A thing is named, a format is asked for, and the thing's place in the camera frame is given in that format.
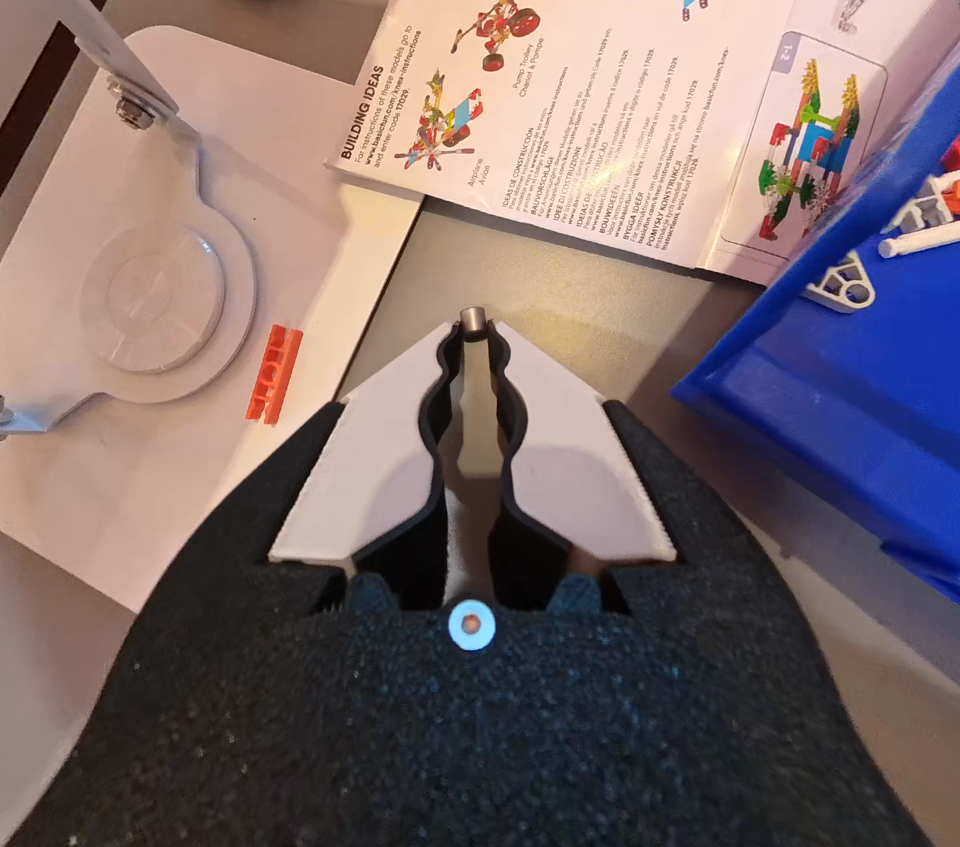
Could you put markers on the colour printed instruction booklet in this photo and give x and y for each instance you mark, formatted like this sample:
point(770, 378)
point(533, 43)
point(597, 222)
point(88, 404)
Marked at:
point(600, 112)

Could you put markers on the pile of colourful construction pieces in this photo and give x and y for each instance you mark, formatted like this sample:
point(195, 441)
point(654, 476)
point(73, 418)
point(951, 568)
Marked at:
point(919, 237)

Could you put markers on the orange connector piece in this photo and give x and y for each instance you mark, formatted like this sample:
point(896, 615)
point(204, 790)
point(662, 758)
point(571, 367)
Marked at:
point(262, 371)

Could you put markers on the white metal stand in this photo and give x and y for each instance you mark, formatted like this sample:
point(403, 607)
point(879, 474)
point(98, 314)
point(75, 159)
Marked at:
point(300, 149)

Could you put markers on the blue plastic bin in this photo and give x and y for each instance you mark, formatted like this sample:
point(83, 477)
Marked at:
point(825, 412)

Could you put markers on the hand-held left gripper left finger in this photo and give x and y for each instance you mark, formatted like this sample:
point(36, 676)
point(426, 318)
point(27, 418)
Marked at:
point(360, 479)

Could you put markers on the small grey cylinder spacer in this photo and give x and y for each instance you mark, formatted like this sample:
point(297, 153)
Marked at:
point(473, 323)

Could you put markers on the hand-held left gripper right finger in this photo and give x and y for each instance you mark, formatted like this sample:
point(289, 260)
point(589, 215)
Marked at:
point(585, 479)

